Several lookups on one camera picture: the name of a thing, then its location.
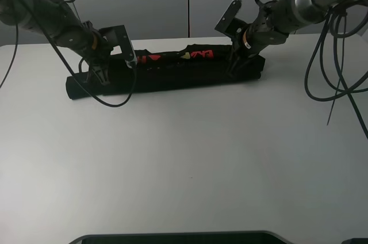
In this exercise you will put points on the dark object bottom right corner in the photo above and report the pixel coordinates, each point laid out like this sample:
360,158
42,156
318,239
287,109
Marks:
356,241

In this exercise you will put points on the black printed t-shirt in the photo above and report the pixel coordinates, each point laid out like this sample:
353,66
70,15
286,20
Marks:
198,65

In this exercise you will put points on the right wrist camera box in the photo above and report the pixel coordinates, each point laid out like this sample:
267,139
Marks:
229,24

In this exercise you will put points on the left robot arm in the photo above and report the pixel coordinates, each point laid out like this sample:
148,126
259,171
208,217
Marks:
56,20

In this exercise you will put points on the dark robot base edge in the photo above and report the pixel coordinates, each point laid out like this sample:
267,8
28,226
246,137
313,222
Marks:
186,237

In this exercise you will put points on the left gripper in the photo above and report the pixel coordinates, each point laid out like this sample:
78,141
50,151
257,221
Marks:
95,52

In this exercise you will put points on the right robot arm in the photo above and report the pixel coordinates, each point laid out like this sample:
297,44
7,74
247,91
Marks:
275,21

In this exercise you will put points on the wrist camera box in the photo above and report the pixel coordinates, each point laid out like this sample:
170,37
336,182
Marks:
229,24
118,36

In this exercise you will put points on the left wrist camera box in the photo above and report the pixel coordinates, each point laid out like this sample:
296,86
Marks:
118,36

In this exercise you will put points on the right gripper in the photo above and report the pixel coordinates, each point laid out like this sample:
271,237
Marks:
244,46

